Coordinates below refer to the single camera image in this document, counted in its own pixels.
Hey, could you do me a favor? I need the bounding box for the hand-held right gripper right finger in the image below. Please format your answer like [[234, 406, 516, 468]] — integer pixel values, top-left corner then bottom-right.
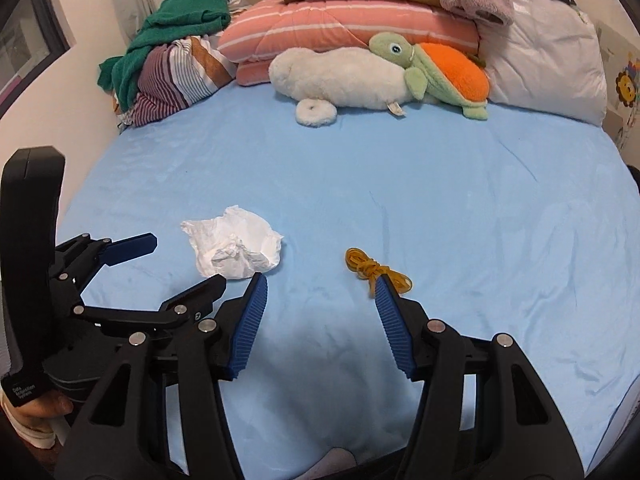
[[374, 275, 586, 480]]

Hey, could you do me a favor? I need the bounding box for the person's left forearm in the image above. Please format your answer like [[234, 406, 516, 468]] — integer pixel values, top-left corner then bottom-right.
[[7, 412, 68, 451]]

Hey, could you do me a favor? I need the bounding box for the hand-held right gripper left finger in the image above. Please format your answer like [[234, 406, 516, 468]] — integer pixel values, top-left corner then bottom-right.
[[54, 272, 269, 480]]

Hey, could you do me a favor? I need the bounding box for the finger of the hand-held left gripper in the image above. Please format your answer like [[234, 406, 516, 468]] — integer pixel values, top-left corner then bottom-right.
[[70, 274, 227, 331], [52, 232, 159, 286]]

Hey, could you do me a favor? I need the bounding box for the striped duvet bundle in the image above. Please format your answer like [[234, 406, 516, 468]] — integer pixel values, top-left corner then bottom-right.
[[112, 32, 238, 128]]

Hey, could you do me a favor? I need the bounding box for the white plush toy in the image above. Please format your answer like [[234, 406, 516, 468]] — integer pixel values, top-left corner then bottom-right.
[[268, 46, 426, 127]]

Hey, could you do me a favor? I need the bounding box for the pink striped quilt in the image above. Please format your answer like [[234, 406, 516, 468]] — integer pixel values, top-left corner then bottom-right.
[[217, 0, 481, 87]]

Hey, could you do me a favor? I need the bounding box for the dark-framed window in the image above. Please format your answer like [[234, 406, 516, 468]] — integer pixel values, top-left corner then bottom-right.
[[0, 0, 71, 96]]

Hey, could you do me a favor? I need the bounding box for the person's left hand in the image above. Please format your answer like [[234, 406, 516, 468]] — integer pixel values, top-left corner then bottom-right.
[[10, 392, 73, 418]]

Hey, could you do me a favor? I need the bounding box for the amber knotted wrapper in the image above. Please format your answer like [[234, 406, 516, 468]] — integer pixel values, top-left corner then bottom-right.
[[345, 246, 413, 298]]

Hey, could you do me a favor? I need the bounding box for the grey curtain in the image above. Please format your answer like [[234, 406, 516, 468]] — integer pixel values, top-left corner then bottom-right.
[[97, 0, 168, 48]]

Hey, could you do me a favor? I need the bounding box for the lion-print board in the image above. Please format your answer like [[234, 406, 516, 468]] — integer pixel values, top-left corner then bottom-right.
[[597, 20, 640, 151]]

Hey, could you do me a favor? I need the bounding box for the green turtle plush toy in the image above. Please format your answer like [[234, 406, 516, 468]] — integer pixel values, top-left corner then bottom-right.
[[369, 31, 490, 121]]

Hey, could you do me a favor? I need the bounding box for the white paper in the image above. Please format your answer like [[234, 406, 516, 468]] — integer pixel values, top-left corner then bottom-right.
[[181, 205, 285, 281]]

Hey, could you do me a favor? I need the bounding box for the white pillow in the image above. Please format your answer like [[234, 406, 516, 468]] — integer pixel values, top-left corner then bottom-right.
[[475, 0, 608, 126]]

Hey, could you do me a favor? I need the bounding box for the blue bed sheet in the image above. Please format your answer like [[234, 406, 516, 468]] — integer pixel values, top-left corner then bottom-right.
[[60, 80, 640, 480]]

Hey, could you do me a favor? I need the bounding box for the green towel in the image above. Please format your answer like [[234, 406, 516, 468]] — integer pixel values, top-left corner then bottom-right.
[[97, 0, 233, 111]]

